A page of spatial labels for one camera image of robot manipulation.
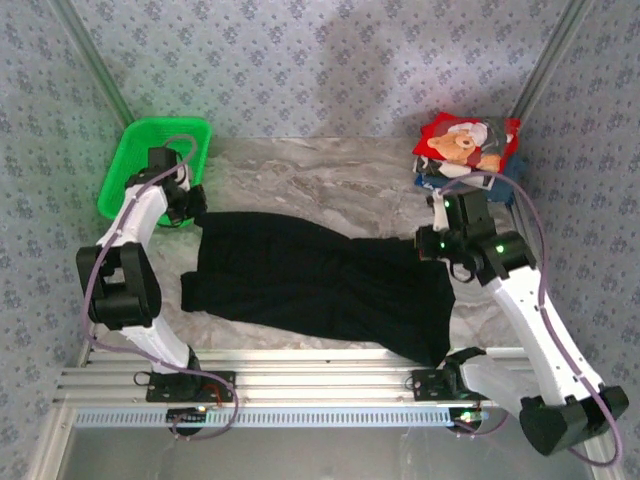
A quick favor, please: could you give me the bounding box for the green plastic basket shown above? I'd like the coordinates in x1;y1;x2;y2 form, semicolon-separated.
96;116;214;230

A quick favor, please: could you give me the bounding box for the white black print folded t-shirt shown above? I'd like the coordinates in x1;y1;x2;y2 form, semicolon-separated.
413;155;501;189

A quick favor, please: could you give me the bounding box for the blue cartoon print folded t-shirt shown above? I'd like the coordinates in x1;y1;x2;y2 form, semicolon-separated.
414;172;451;194

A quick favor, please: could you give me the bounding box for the teal blue folded t-shirt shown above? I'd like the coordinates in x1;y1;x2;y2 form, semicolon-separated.
492;154;529;206

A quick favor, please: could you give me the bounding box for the red bear print folded t-shirt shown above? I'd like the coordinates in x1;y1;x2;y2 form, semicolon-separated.
412;111;523;175

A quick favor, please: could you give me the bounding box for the small controller board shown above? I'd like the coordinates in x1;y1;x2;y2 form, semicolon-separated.
448;407;490;432
167;405;210;427

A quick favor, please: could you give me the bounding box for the grey metal lower panel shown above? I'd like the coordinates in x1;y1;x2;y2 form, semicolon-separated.
29;402;621;480

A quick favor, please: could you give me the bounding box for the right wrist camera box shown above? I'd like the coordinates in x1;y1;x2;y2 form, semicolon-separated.
427;191;452;232

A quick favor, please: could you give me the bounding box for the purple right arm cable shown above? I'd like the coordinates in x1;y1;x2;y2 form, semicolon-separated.
433;172;626;469

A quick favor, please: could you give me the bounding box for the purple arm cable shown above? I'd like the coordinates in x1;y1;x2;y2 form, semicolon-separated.
433;172;626;469
82;133;240;442

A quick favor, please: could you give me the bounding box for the aluminium frame post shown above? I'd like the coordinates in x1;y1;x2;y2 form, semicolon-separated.
49;0;137;129
513;0;599;121

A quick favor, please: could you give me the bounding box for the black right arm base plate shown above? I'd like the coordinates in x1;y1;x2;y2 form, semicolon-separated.
410;368;481;402

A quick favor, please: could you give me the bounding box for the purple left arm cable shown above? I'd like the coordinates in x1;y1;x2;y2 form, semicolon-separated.
82;133;240;442

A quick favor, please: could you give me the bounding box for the aluminium mounting rail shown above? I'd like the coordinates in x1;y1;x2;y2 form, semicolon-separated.
53;348;599;407

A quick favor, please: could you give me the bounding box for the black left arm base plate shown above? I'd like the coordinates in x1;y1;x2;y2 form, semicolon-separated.
145;370;237;403

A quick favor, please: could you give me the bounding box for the slotted grey cable duct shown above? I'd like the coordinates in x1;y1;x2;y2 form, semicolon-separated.
73;407;484;429

